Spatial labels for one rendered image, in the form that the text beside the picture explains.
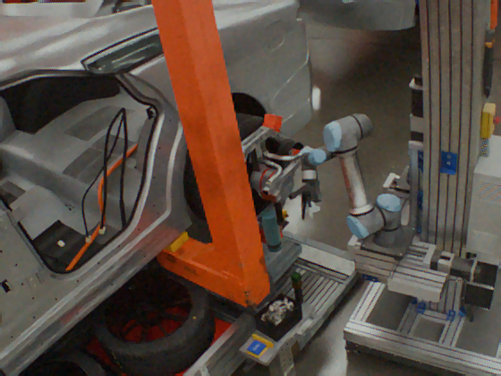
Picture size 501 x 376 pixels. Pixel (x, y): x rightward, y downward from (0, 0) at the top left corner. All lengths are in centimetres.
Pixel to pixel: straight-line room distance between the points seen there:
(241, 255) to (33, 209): 138
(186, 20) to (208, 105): 37
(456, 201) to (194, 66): 134
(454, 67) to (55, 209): 237
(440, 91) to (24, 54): 178
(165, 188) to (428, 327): 160
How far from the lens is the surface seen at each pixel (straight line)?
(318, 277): 362
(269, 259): 355
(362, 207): 248
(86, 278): 273
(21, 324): 262
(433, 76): 232
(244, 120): 305
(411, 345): 301
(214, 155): 227
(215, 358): 293
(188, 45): 207
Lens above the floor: 263
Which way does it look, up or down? 36 degrees down
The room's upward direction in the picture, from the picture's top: 12 degrees counter-clockwise
